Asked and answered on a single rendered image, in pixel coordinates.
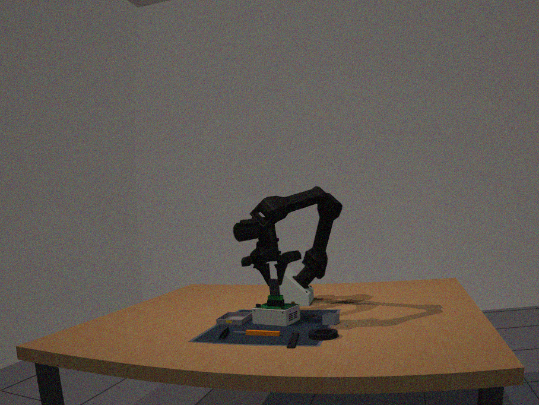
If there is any green circuit board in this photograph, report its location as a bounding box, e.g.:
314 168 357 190
260 303 298 309

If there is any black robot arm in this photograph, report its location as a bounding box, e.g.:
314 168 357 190
233 186 343 289

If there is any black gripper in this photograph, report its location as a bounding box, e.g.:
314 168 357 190
241 235 302 286

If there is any dark blue mat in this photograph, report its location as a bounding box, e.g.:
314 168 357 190
188 309 341 347

